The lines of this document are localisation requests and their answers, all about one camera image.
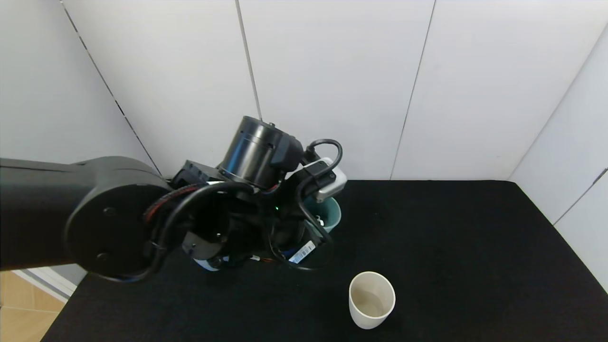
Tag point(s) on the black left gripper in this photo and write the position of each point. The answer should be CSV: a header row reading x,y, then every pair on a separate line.
x,y
304,251

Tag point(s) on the teal cup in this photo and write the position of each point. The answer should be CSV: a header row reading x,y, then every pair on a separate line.
x,y
330,213

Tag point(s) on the cream white cup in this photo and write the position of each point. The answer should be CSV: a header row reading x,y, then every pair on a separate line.
x,y
370,304

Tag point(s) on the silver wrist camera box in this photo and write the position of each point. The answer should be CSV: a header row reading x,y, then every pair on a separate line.
x,y
330,183

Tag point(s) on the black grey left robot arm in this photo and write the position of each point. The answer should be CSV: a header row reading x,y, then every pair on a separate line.
x,y
95,213

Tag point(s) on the light blue cup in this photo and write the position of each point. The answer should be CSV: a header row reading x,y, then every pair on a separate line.
x,y
209,265

